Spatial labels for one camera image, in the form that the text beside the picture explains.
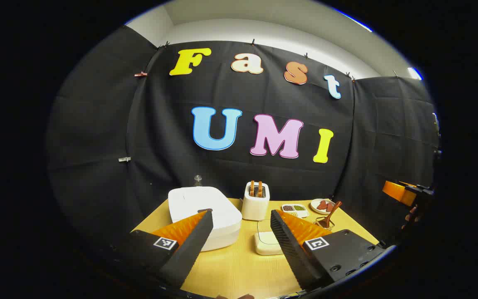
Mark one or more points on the white toaster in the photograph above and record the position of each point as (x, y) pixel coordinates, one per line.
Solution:
(254, 207)

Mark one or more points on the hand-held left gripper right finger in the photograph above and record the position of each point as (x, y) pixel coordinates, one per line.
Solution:
(291, 245)

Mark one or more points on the red meat slice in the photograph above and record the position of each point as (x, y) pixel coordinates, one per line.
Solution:
(330, 206)
(322, 205)

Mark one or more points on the toasted bread slice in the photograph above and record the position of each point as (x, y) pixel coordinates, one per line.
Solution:
(259, 189)
(252, 189)

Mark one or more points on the white rice cooker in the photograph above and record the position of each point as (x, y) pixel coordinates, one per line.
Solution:
(197, 201)

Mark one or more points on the white divided grain dish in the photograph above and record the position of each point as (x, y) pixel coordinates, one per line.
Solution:
(295, 211)

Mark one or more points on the white round plate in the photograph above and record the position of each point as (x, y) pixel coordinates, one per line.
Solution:
(314, 205)

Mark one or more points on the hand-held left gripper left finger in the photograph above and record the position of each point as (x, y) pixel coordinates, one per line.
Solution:
(193, 245)

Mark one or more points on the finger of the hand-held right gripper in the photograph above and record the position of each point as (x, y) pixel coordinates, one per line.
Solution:
(394, 192)

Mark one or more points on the brown wooden spoon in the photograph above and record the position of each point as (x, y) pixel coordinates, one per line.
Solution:
(331, 214)

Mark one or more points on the black backdrop cloth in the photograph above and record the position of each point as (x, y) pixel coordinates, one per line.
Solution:
(172, 137)

